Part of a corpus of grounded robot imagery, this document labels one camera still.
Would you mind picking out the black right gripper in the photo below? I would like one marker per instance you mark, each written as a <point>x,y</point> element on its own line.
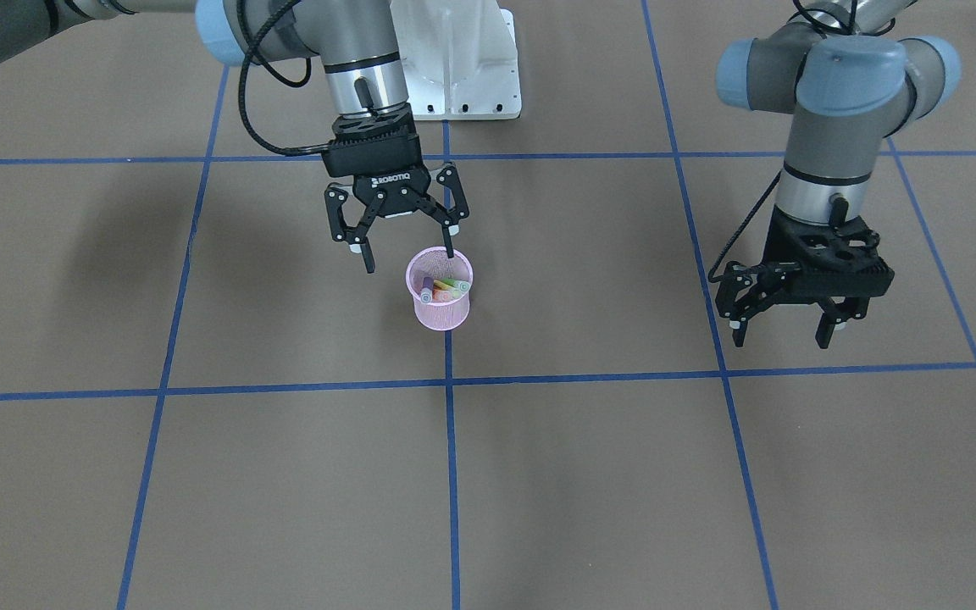
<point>392,187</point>

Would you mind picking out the yellow marker pen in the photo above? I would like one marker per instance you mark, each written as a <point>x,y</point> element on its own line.
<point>439,285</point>

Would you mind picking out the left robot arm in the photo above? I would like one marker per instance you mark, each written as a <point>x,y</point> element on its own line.
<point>846,87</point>

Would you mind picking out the pink mesh pen holder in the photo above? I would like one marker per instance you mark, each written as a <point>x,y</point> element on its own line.
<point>435,262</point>

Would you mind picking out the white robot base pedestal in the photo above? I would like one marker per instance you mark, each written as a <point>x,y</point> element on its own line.
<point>460,60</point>

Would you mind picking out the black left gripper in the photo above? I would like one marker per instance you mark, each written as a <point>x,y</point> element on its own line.
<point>756,285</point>

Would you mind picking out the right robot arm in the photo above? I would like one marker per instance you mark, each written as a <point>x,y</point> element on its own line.
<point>354,41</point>

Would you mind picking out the purple marker pen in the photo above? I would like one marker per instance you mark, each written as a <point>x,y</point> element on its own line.
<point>427,289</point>

